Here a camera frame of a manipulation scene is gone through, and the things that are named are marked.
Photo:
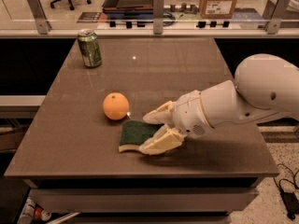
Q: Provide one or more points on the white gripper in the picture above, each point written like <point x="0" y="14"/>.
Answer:
<point x="189" y="116"/>

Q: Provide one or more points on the green and yellow sponge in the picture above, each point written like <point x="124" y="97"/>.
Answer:
<point x="134" y="133"/>

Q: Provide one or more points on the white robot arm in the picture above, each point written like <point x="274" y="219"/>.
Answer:
<point x="265" y="88"/>

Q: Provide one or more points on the green soda can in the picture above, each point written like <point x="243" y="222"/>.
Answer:
<point x="89" y="48"/>

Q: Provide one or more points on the orange fruit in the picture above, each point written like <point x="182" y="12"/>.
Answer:
<point x="115" y="106"/>

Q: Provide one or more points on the grey table drawer unit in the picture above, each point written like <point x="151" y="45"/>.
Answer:
<point x="172" y="201"/>

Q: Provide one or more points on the cardboard box with label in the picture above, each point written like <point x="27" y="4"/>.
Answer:
<point x="217" y="9"/>

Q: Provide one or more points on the black power adapter with cable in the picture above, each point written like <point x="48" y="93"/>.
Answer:
<point x="287" y="183"/>

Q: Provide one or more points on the left metal railing post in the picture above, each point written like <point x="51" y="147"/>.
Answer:
<point x="42" y="25"/>

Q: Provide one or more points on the right metal railing post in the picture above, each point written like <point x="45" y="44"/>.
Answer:
<point x="273" y="14"/>

